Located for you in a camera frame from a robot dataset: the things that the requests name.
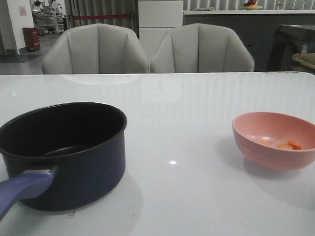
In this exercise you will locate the pink bowl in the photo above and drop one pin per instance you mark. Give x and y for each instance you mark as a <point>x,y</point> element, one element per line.
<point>257,135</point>

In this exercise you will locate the orange ham slice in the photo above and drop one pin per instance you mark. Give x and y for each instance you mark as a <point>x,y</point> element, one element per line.
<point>285,146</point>
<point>295,145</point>

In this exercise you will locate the grey chair right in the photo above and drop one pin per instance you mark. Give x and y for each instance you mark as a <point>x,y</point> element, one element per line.
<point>201,48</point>

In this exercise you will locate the grey chair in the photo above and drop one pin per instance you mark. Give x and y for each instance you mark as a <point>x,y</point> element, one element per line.
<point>96,49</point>
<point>201,48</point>

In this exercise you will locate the grey chair left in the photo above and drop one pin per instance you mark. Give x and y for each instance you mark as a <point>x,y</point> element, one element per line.
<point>96,49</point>

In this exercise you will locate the white cabinet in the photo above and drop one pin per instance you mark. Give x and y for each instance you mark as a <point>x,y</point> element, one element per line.
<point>155,17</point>

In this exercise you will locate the dark blue saucepan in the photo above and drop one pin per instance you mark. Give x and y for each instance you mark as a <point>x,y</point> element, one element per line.
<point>63,156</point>

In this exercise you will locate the red barrier belt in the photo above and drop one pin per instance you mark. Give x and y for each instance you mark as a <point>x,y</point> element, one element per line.
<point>101,17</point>

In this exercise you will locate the grey counter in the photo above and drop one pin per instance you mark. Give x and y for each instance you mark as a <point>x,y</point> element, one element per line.
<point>256,28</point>

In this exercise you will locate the fruit plate on counter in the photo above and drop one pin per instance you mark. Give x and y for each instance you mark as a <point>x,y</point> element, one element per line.
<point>251,5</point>

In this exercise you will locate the red trash bin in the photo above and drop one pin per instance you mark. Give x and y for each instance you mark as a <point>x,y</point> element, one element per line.
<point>31,39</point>

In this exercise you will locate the dark glossy appliance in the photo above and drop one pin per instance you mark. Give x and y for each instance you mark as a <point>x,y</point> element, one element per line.
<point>290,40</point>

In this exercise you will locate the person in background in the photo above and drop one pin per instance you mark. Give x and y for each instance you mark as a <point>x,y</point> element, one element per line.
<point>53,9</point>

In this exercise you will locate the beige cushion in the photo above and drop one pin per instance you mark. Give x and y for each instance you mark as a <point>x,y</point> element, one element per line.
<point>304,63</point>

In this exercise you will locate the paper notice on wall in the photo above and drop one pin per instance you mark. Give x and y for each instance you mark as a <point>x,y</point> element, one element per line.
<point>22,11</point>

